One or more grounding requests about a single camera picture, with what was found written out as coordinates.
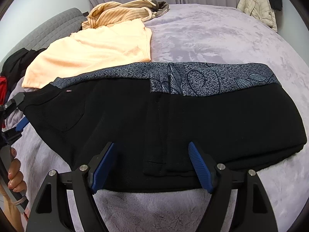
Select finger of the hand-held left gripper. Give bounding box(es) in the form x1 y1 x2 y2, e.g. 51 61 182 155
3 115 29 146
3 92 26 110

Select person's left forearm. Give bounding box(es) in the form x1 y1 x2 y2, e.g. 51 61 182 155
0 184 24 232

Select black clothes pile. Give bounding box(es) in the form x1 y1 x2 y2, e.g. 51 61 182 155
1 48 47 88

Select person's left hand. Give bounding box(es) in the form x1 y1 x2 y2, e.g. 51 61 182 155
7 147 27 195

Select black pants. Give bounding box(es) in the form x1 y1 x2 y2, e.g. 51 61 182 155
18 78 307 193

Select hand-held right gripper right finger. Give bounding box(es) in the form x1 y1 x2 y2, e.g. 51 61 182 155
188 141 282 232

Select peach towel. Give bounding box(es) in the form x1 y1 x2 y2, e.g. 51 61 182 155
21 19 152 89

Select grey quilted headboard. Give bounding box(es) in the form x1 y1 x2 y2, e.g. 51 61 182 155
0 8 89 64

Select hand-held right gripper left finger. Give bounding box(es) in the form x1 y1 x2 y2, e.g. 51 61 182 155
25 142 115 232

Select grey fleece blanket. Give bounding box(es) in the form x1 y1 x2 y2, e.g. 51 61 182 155
5 80 27 129

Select lavender plush bed blanket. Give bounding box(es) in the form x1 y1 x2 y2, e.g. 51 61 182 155
0 3 309 232

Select olive grey garment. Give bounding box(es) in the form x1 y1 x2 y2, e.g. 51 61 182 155
152 1 170 18

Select red garment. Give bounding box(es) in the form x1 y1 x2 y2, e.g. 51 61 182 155
0 76 8 105

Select blue leaf-patterned cloth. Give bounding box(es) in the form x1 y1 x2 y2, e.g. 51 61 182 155
49 62 282 97

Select yellow striped garment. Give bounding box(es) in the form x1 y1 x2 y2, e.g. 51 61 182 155
81 0 157 30

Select white puffer jacket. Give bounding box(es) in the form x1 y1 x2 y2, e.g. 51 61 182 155
237 0 278 32

